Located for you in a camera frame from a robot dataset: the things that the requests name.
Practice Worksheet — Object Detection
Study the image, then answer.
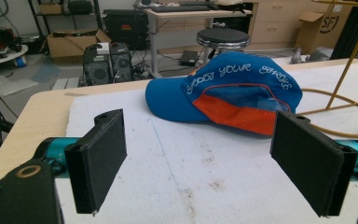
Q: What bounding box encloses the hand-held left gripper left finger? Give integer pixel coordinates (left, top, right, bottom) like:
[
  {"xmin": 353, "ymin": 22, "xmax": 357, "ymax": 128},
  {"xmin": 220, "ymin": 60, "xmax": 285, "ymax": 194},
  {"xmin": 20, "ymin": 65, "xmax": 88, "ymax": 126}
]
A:
[{"xmin": 64, "ymin": 108, "xmax": 128, "ymax": 216}]

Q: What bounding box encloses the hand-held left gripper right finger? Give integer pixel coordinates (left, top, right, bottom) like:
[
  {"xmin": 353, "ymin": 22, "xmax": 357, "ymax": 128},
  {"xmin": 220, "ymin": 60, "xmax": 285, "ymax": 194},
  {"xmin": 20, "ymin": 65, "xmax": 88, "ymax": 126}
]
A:
[{"xmin": 269, "ymin": 111, "xmax": 358, "ymax": 217}]

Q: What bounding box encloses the yellow metal hat stand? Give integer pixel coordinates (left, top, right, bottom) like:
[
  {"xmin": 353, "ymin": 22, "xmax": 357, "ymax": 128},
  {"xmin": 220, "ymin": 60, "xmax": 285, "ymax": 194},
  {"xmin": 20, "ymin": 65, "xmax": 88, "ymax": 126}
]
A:
[{"xmin": 297, "ymin": 0, "xmax": 358, "ymax": 139}]

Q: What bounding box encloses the blue and orange baseball cap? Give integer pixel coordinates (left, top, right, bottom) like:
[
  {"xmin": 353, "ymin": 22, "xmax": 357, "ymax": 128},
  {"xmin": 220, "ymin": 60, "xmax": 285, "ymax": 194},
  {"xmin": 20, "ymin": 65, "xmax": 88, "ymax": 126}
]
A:
[{"xmin": 145, "ymin": 50, "xmax": 304, "ymax": 137}]

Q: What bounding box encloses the black computer tower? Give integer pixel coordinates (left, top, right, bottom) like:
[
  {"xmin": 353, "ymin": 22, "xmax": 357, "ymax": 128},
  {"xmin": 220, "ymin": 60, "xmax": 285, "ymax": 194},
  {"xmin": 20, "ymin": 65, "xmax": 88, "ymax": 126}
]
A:
[
  {"xmin": 82, "ymin": 43, "xmax": 112, "ymax": 86},
  {"xmin": 109, "ymin": 42, "xmax": 134, "ymax": 83}
]

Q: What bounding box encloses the white foam mat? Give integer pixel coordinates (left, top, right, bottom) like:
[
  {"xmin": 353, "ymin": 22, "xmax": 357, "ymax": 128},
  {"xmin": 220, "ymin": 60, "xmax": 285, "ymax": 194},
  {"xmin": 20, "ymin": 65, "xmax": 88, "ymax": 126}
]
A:
[{"xmin": 54, "ymin": 62, "xmax": 358, "ymax": 224}]

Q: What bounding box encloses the open cardboard box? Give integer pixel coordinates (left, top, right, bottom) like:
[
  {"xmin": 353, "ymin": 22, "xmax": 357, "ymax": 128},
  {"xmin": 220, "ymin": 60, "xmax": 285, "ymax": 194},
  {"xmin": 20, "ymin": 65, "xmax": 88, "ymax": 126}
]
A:
[{"xmin": 46, "ymin": 28, "xmax": 112, "ymax": 60}]

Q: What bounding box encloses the blue tape roll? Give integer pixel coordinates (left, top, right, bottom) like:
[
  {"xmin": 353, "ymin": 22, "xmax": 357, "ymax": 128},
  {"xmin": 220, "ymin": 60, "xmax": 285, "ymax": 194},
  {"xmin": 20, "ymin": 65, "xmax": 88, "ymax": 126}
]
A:
[{"xmin": 14, "ymin": 55, "xmax": 28, "ymax": 68}]

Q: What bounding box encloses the cardboard box with black print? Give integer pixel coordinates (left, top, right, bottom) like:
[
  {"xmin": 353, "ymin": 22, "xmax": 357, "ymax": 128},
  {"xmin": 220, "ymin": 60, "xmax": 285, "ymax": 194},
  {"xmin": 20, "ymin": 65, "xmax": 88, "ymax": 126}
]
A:
[{"xmin": 294, "ymin": 4, "xmax": 352, "ymax": 56}]

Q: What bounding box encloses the black hard case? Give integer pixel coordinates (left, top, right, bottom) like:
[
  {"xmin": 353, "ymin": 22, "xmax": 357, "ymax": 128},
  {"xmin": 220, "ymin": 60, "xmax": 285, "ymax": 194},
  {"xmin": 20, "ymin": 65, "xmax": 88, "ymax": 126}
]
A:
[{"xmin": 102, "ymin": 8, "xmax": 150, "ymax": 50}]

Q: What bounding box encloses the light wooden drawer cabinet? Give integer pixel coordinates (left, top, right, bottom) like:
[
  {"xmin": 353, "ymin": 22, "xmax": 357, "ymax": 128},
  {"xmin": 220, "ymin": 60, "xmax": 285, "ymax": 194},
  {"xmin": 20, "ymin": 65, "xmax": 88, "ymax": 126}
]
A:
[{"xmin": 249, "ymin": 0, "xmax": 337, "ymax": 51}]

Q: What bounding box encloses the white round table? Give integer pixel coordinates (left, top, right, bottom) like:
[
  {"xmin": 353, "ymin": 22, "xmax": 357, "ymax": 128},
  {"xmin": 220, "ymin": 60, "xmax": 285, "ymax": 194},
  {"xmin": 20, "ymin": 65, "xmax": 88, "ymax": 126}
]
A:
[{"xmin": 0, "ymin": 44, "xmax": 30, "ymax": 68}]

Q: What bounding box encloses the black metal shelf rack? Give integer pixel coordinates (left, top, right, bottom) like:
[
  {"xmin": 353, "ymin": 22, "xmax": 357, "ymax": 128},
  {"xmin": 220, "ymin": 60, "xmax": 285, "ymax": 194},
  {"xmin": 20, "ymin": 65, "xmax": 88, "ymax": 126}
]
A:
[{"xmin": 27, "ymin": 0, "xmax": 103, "ymax": 45}]

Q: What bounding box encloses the black round stool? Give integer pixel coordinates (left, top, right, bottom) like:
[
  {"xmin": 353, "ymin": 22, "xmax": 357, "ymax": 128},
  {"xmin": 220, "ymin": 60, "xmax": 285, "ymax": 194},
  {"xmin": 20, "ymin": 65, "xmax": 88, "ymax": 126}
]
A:
[{"xmin": 196, "ymin": 27, "xmax": 251, "ymax": 64}]

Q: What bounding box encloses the light wooden desk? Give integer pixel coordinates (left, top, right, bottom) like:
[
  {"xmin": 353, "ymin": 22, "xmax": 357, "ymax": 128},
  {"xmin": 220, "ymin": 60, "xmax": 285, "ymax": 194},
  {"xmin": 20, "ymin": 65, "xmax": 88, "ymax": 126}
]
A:
[{"xmin": 144, "ymin": 7, "xmax": 254, "ymax": 78}]

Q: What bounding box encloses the black keyboard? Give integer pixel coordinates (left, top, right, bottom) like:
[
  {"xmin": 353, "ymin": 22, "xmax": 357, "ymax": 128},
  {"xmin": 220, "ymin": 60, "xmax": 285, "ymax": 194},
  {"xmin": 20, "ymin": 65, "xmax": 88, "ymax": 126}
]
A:
[{"xmin": 150, "ymin": 5, "xmax": 213, "ymax": 13}]

